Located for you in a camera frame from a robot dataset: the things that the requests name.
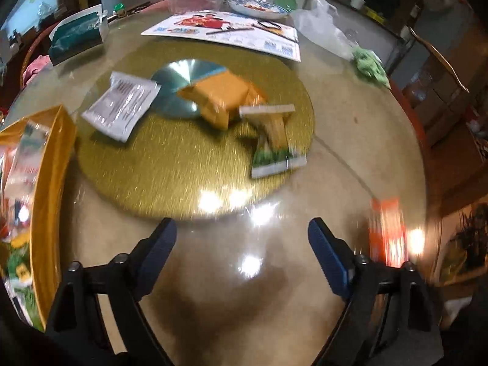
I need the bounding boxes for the pile of assorted snack packets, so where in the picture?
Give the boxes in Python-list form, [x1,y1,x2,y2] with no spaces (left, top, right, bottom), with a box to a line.
[0,120,51,330]

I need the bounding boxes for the green cloth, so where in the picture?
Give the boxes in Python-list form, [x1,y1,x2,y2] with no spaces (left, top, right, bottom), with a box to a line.
[350,46,390,88]

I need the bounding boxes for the beige and green snack packet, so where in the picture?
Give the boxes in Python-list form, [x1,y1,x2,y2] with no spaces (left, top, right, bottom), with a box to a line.
[239,104,308,179]

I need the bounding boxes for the silver round disc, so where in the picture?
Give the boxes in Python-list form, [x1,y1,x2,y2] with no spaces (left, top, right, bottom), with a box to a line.
[150,59,228,120]

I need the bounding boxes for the orange and white snack packet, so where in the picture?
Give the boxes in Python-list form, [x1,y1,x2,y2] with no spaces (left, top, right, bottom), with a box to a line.
[368,197,409,268]

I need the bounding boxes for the gold glitter turntable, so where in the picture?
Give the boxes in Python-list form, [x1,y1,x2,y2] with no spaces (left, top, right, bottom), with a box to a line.
[75,39,316,222]

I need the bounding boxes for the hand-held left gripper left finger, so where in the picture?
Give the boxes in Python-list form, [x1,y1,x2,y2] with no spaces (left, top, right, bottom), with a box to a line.
[45,217,178,366]

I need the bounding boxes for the chopsticks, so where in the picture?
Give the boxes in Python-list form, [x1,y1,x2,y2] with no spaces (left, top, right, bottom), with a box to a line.
[205,20,283,36]

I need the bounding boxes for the blue patterned plate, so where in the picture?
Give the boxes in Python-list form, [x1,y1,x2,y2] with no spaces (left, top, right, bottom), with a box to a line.
[227,0,291,20]

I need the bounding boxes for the printed flyer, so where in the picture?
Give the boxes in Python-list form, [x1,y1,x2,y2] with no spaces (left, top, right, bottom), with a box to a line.
[140,9,303,63]

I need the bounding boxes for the white box with yellow tape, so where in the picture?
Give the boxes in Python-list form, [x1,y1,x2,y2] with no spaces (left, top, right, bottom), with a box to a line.
[0,105,78,332]

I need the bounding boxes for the pink cloth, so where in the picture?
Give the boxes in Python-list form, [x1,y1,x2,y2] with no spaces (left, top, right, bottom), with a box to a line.
[22,54,53,89]

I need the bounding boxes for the white plastic bag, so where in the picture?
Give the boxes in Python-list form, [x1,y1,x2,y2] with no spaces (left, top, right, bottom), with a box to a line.
[291,0,354,61]

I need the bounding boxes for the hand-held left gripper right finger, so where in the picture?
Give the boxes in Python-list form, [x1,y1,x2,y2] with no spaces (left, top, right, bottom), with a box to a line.
[307,217,445,366]

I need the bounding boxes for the teal tissue pack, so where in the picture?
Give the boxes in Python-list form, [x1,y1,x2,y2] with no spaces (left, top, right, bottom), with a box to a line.
[47,5,110,66]

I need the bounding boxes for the clear plastic bowl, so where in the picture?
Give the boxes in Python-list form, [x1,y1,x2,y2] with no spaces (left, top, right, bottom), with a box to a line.
[163,0,228,15]

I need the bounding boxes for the white printed sachet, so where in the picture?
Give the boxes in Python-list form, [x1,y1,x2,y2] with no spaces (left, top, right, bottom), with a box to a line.
[81,72,162,143]

